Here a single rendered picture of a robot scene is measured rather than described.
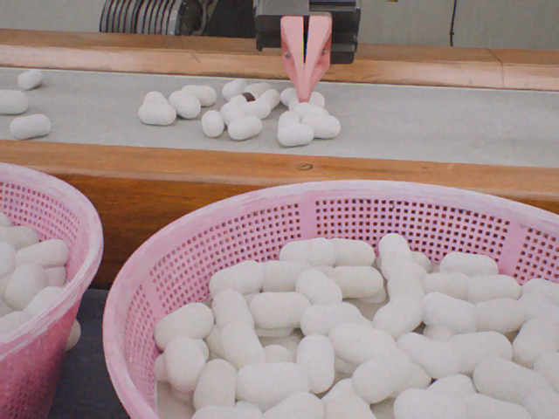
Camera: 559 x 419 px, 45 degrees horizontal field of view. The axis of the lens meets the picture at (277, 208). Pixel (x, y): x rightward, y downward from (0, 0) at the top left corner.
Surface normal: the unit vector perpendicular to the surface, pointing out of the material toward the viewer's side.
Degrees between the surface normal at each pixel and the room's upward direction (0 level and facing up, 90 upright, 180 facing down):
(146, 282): 72
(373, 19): 90
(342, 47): 37
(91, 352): 0
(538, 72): 45
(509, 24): 90
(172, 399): 0
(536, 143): 0
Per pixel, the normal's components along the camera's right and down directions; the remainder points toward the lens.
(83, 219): -0.85, -0.07
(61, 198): -0.68, 0.03
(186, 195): -0.08, 0.42
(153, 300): 0.94, -0.19
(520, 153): 0.03, -0.91
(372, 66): -0.04, -0.35
